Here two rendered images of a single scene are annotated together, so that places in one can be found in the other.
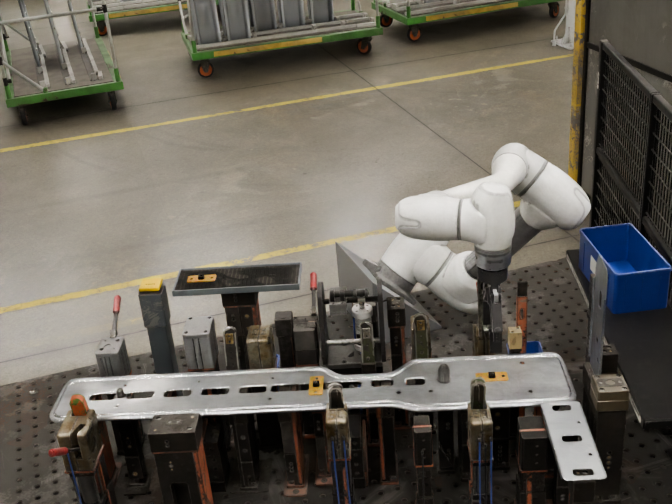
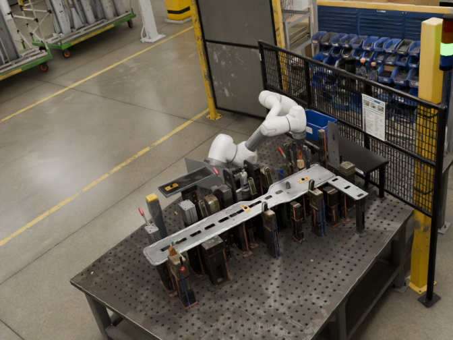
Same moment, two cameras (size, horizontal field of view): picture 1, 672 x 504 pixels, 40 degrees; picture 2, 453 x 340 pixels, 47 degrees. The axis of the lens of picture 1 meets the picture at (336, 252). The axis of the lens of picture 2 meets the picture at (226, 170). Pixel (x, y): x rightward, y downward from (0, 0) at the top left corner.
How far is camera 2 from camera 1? 1.63 m
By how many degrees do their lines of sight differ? 25
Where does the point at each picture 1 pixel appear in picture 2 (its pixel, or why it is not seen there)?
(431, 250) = (230, 146)
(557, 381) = (325, 172)
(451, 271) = (241, 152)
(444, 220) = (284, 125)
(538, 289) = (263, 149)
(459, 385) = (295, 187)
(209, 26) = not seen: outside the picture
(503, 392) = not seen: hidden behind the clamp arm
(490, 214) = (300, 117)
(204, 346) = (193, 212)
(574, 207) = not seen: hidden behind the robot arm
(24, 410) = (97, 281)
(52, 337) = (8, 267)
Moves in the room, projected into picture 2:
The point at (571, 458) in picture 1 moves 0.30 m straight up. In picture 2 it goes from (352, 193) to (351, 152)
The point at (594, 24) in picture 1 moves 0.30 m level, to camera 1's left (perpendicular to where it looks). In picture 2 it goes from (206, 30) to (184, 38)
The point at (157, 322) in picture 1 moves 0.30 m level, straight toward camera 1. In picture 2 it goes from (158, 212) to (190, 228)
